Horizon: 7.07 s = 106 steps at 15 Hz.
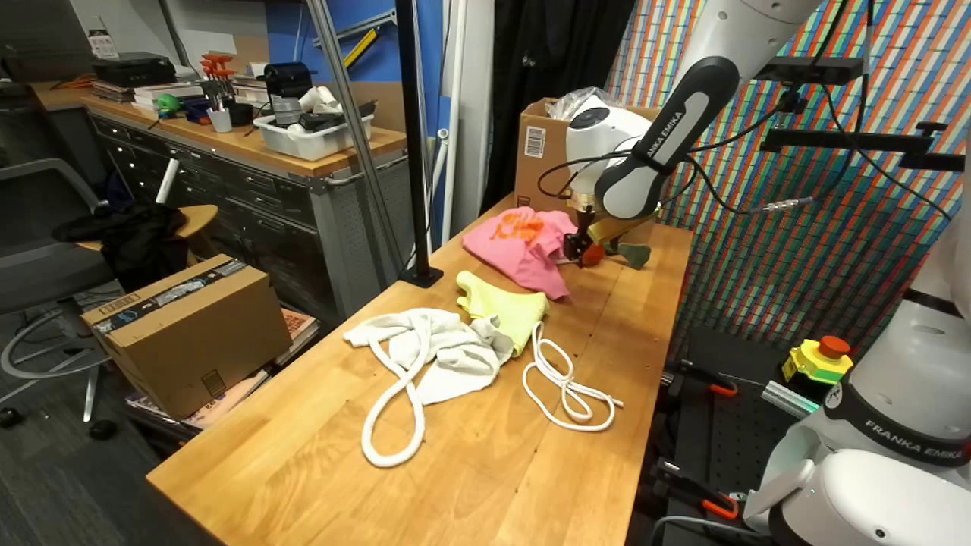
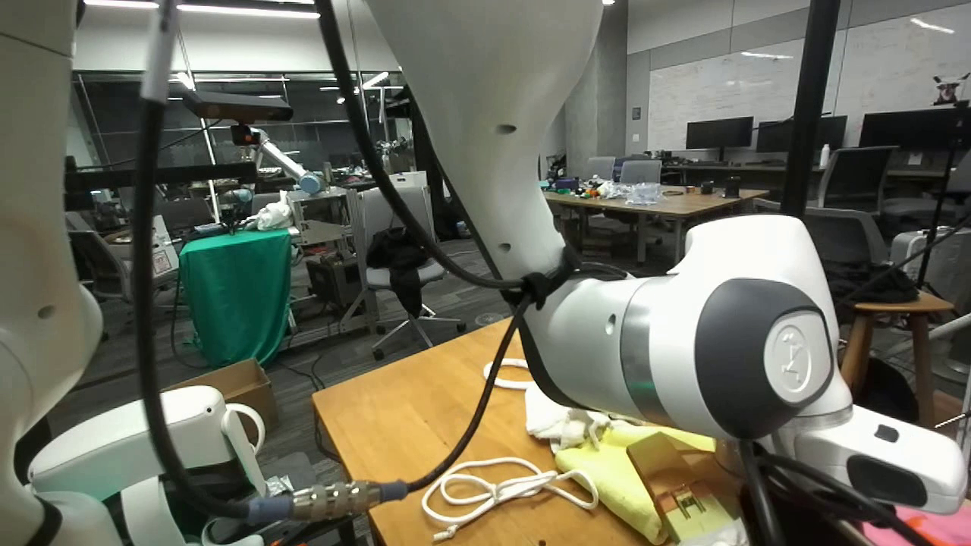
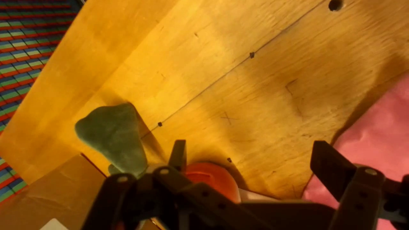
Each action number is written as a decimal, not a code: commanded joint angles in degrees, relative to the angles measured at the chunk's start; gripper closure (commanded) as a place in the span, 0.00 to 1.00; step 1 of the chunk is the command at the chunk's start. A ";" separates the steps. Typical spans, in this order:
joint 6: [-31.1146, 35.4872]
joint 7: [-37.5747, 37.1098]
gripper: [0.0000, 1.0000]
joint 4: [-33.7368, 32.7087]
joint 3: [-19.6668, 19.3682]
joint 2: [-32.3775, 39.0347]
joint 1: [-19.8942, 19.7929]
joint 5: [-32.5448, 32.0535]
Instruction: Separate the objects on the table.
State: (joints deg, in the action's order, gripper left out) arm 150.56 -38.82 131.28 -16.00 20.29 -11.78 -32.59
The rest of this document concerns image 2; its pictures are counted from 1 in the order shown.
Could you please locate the black bag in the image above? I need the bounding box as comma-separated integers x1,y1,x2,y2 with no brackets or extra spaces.
852,263,922,304

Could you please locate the wooden office desk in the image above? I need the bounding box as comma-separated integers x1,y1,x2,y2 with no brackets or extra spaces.
543,181,770,267

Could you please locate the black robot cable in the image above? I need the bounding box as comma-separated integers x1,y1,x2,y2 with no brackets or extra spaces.
132,0,571,518

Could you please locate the black computer monitor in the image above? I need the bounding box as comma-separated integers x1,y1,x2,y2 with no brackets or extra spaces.
757,112,851,158
858,106,971,153
683,115,757,153

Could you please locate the white crumpled plastic item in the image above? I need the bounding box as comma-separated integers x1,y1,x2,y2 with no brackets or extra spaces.
239,195,299,233

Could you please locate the black pole with base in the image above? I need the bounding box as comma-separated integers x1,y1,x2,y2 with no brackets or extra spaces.
783,0,844,222

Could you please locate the grey office chair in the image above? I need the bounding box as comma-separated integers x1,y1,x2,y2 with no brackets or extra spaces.
890,222,971,314

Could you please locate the white cable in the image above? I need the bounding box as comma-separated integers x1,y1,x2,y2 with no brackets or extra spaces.
418,454,602,542

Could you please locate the black jacket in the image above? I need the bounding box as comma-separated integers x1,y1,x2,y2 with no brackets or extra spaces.
364,223,441,314

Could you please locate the wall whiteboard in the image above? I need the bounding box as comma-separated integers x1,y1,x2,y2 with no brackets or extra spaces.
642,14,971,153

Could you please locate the round wooden stool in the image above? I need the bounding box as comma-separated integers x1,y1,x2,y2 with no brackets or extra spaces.
842,291,959,427

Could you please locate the black camera on boom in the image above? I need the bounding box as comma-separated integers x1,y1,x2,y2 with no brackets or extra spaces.
164,85,299,149

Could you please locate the ceiling light strip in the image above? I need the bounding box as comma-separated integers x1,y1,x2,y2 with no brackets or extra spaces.
81,0,324,24

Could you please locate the small cardboard box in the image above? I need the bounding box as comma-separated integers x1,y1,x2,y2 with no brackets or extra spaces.
171,359,279,439

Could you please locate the black mesh office chair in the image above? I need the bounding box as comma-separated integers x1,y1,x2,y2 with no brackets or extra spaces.
802,143,905,267

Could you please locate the black horizontal bar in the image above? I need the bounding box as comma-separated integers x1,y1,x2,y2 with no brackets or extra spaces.
60,158,261,201

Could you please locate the white paper sign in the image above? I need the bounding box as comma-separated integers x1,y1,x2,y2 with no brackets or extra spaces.
149,213,186,286

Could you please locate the white office chair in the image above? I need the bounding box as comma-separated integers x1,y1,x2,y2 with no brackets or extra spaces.
345,179,471,361

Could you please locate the yellow-green cloth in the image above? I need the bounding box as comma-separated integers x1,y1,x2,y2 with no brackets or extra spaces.
551,419,741,546

